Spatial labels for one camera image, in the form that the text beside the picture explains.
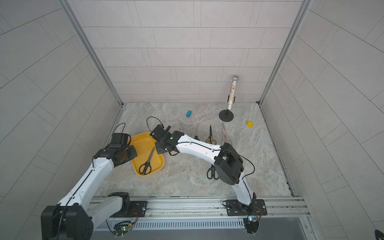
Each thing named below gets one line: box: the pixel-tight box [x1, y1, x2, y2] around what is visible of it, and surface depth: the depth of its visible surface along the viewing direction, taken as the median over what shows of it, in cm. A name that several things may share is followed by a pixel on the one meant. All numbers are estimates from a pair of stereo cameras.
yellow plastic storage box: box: [129, 132, 165, 177], surface depth 88 cm
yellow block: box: [246, 121, 254, 128], surface depth 107 cm
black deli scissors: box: [207, 164, 219, 180], surface depth 84 cm
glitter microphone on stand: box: [219, 75, 240, 122], surface depth 96 cm
